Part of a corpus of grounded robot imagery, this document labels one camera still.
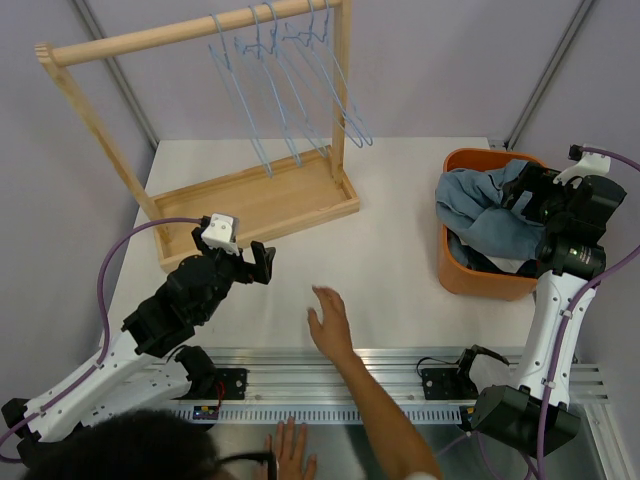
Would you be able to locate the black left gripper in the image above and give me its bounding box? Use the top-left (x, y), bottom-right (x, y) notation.
top-left (194, 229), bottom-right (275, 323)

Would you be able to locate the dark blue denim garment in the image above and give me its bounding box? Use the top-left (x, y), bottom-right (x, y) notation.
top-left (447, 230), bottom-right (538, 278)

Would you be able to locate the light denim jacket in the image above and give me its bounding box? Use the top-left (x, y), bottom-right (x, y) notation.
top-left (435, 159), bottom-right (544, 260)

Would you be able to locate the light blue shirt hanger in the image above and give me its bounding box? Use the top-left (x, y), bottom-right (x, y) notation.
top-left (208, 14), bottom-right (273, 178)

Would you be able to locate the light blue dark-denim hanger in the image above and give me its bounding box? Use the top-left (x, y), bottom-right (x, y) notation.
top-left (263, 1), bottom-right (328, 158)

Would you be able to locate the light blue skirt hanger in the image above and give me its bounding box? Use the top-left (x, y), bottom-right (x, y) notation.
top-left (281, 1), bottom-right (373, 148)

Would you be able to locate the light blue grey-skirt hanger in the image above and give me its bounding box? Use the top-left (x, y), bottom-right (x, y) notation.
top-left (287, 1), bottom-right (374, 149)

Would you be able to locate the white shirt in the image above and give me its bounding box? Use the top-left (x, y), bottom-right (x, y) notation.
top-left (448, 236), bottom-right (525, 274)

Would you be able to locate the light blue jacket hanger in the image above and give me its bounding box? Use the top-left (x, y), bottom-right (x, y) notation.
top-left (234, 6), bottom-right (302, 166)

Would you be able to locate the person right forearm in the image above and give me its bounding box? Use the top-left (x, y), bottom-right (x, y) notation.
top-left (332, 352), bottom-right (443, 479)

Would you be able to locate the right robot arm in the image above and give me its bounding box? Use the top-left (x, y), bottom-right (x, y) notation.
top-left (453, 162), bottom-right (626, 459)

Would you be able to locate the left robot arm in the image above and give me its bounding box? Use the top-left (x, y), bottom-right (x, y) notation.
top-left (1, 242), bottom-right (276, 467)

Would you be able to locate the person right hand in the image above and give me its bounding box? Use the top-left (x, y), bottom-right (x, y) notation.
top-left (307, 286), bottom-right (354, 366)

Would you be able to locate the person left hand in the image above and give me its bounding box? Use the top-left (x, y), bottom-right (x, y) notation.
top-left (264, 417), bottom-right (317, 480)

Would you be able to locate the wooden clothes rack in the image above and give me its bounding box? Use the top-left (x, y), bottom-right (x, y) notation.
top-left (35, 1), bottom-right (361, 276)

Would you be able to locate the orange plastic basket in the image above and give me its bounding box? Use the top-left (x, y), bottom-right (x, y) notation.
top-left (437, 148), bottom-right (544, 301)

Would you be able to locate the person head black hair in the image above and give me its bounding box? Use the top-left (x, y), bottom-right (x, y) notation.
top-left (23, 410), bottom-right (233, 479)

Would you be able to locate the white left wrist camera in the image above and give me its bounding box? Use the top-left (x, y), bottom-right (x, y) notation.
top-left (192, 213), bottom-right (240, 256)

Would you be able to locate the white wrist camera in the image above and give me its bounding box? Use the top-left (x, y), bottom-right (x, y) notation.
top-left (553, 144), bottom-right (611, 186)
top-left (192, 213), bottom-right (240, 256)

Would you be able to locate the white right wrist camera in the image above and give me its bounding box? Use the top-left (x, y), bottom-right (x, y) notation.
top-left (553, 144), bottom-right (611, 186)

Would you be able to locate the aluminium corner post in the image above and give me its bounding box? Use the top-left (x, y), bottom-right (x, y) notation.
top-left (499, 0), bottom-right (598, 151)
top-left (67, 0), bottom-right (160, 151)

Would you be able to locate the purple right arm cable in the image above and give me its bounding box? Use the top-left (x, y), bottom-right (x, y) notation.
top-left (537, 146), bottom-right (640, 480)

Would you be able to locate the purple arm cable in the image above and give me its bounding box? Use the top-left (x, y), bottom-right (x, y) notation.
top-left (537, 146), bottom-right (640, 480)
top-left (0, 216), bottom-right (204, 461)

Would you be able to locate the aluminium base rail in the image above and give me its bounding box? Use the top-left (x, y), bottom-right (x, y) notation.
top-left (74, 347), bottom-right (609, 426)

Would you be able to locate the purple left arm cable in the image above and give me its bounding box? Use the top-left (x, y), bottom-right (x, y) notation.
top-left (0, 216), bottom-right (204, 461)

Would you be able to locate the left aluminium corner post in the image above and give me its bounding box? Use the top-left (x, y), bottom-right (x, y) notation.
top-left (67, 0), bottom-right (160, 151)

